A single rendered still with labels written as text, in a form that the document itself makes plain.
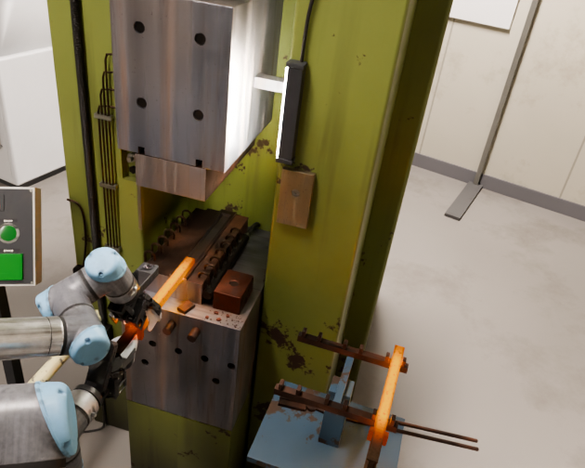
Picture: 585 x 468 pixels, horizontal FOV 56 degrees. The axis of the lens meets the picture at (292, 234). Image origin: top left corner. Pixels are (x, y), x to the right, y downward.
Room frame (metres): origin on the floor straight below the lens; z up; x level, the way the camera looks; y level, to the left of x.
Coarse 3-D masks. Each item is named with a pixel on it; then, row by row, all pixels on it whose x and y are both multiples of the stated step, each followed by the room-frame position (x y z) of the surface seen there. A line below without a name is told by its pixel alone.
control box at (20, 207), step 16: (0, 192) 1.31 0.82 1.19; (16, 192) 1.32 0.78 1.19; (32, 192) 1.33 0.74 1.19; (0, 208) 1.28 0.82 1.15; (16, 208) 1.30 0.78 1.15; (32, 208) 1.31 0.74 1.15; (0, 224) 1.26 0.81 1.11; (16, 224) 1.27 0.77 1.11; (32, 224) 1.29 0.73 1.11; (0, 240) 1.24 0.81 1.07; (16, 240) 1.25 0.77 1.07; (32, 240) 1.26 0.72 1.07; (32, 256) 1.24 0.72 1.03; (32, 272) 1.22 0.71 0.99
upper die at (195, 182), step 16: (144, 160) 1.30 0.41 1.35; (160, 160) 1.29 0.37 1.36; (240, 160) 1.55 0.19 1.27; (144, 176) 1.30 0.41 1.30; (160, 176) 1.29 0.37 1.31; (176, 176) 1.28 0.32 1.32; (192, 176) 1.27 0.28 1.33; (208, 176) 1.29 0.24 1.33; (224, 176) 1.41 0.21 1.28; (176, 192) 1.28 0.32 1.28; (192, 192) 1.27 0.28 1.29; (208, 192) 1.29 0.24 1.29
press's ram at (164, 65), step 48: (144, 0) 1.30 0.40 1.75; (192, 0) 1.28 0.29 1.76; (240, 0) 1.34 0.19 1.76; (144, 48) 1.30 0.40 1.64; (192, 48) 1.28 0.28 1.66; (240, 48) 1.32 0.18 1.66; (144, 96) 1.30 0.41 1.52; (192, 96) 1.28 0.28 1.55; (240, 96) 1.35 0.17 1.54; (144, 144) 1.30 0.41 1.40; (192, 144) 1.27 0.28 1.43; (240, 144) 1.37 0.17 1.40
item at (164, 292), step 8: (184, 264) 1.33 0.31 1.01; (192, 264) 1.35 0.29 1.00; (176, 272) 1.29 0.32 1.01; (184, 272) 1.29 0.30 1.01; (168, 280) 1.24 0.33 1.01; (176, 280) 1.25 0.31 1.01; (168, 288) 1.21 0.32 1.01; (160, 296) 1.17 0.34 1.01; (168, 296) 1.19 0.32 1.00; (160, 304) 1.14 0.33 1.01; (128, 328) 1.02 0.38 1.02; (144, 328) 1.05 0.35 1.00; (128, 336) 0.99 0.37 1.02; (120, 344) 0.96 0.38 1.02; (120, 352) 0.94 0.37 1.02
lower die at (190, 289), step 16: (208, 208) 1.71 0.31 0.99; (192, 224) 1.60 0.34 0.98; (208, 224) 1.60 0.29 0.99; (224, 224) 1.60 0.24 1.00; (240, 224) 1.63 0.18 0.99; (176, 240) 1.49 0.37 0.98; (192, 240) 1.49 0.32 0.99; (160, 256) 1.39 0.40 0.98; (176, 256) 1.39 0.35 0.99; (208, 256) 1.41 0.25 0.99; (160, 272) 1.30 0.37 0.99; (192, 272) 1.32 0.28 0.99; (208, 272) 1.33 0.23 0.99; (160, 288) 1.29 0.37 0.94; (176, 288) 1.28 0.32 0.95; (192, 288) 1.27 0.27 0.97
